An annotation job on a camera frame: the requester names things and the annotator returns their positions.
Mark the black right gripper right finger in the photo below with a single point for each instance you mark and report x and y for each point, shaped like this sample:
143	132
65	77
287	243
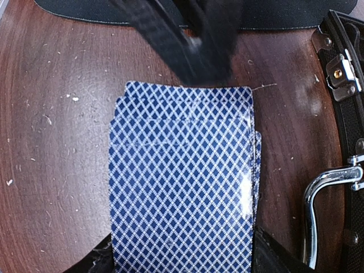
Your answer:
270	256

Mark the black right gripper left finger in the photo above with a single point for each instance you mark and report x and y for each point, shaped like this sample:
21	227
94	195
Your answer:
99	260

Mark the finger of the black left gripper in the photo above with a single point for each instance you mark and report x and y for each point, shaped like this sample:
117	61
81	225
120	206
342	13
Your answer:
215	24
173	46

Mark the grey card deck box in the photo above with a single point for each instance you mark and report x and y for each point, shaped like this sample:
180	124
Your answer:
184	166

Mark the black poker chip case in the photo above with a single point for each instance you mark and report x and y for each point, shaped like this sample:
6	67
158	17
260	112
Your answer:
338	41

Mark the round black poker mat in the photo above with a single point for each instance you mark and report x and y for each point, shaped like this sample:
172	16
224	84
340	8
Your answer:
256	15

